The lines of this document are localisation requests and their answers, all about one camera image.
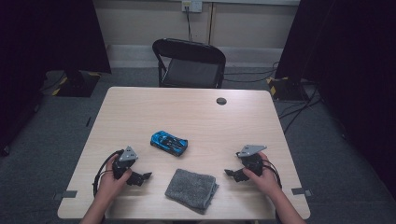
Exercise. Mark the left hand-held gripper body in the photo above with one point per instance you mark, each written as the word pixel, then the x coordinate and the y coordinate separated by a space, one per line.
pixel 124 165

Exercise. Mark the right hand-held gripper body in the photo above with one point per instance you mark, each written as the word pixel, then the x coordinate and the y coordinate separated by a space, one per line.
pixel 252 161

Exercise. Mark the blue toy car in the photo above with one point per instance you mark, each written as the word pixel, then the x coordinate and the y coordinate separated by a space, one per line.
pixel 169 143

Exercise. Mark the grey towel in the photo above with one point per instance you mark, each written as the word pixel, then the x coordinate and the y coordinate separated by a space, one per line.
pixel 191 189

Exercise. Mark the person's right hand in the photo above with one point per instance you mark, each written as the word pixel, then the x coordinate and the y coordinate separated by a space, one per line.
pixel 266 182

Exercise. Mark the person's left hand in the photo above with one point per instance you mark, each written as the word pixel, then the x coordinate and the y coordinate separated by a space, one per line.
pixel 110 186

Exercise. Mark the grey tape strip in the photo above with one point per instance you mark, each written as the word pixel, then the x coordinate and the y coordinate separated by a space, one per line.
pixel 300 191
pixel 67 194

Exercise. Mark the black floor tape mark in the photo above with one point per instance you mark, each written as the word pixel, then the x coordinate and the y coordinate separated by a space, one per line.
pixel 88 121

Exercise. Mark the round table grommet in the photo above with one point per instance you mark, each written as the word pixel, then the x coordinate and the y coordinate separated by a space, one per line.
pixel 221 101

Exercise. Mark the black stand base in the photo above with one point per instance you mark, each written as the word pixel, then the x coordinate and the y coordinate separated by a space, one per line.
pixel 77 85
pixel 288 90

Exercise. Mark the black folding chair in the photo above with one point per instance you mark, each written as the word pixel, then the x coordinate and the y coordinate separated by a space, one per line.
pixel 191 73

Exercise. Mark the black curtain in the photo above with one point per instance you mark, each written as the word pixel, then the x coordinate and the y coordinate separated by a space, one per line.
pixel 46 37
pixel 348 62

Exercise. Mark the white wall socket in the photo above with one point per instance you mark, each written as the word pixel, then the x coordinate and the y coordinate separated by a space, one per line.
pixel 194 5

